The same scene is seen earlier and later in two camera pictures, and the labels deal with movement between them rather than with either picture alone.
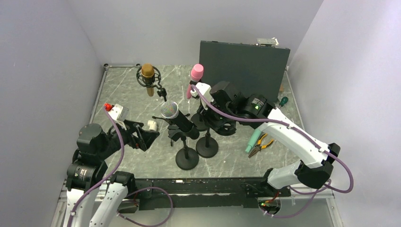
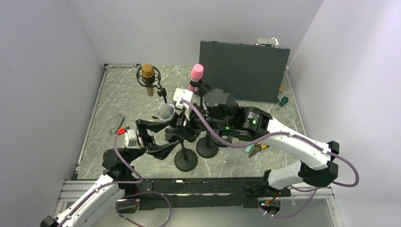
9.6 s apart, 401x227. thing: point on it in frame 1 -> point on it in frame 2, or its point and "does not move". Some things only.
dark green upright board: [254, 69] does not move
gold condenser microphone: [147, 74] does not move
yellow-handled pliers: [258, 147] does not move
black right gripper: [206, 115] -> [188, 126]
